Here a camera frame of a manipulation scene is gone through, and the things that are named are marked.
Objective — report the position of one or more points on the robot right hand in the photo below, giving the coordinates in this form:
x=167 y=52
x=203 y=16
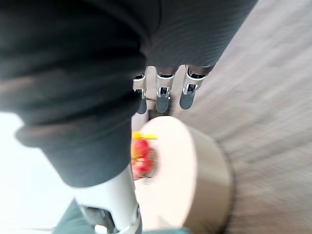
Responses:
x=73 y=73

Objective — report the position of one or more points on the bowl of red fruit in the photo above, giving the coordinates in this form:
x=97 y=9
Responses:
x=143 y=153

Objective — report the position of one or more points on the round white coffee table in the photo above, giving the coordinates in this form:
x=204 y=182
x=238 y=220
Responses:
x=180 y=170

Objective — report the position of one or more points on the grey-green cushion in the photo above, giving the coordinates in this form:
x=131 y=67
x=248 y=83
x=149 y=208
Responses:
x=73 y=219

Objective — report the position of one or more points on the grey striped rug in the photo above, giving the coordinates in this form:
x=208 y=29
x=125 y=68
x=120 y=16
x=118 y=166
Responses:
x=263 y=97

